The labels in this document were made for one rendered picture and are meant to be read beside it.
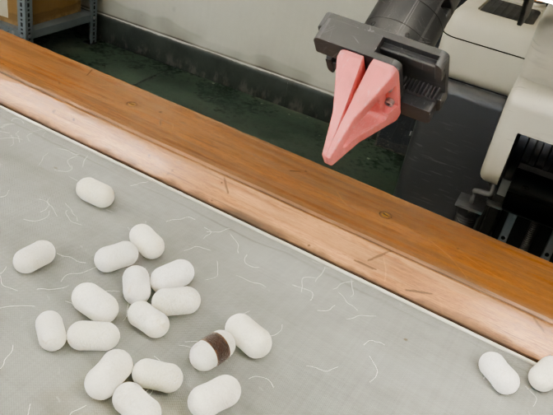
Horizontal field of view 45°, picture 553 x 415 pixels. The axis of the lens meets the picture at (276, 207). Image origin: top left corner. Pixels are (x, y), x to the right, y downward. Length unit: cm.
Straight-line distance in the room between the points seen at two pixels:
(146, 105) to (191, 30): 212
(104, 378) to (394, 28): 32
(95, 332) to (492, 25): 93
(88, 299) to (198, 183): 20
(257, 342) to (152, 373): 8
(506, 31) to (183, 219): 77
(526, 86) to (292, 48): 178
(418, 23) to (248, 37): 222
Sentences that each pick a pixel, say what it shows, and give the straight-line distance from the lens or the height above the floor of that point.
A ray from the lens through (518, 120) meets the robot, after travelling 94.
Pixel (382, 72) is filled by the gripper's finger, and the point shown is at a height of 92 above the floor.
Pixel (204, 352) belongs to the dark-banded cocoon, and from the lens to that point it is 45.
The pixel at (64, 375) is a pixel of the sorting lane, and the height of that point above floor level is 74.
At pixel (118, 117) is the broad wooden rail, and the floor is 76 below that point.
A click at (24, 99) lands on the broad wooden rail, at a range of 77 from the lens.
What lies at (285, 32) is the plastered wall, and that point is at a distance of 264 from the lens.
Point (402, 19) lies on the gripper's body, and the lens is 52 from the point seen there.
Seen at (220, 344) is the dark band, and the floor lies 76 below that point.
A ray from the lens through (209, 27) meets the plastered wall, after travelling 281.
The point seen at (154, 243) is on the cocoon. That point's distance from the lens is 53.
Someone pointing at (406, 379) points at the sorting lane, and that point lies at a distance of 50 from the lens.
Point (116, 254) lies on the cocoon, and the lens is 52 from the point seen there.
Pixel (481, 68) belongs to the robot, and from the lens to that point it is 123.
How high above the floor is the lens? 108
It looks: 32 degrees down
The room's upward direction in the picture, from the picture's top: 11 degrees clockwise
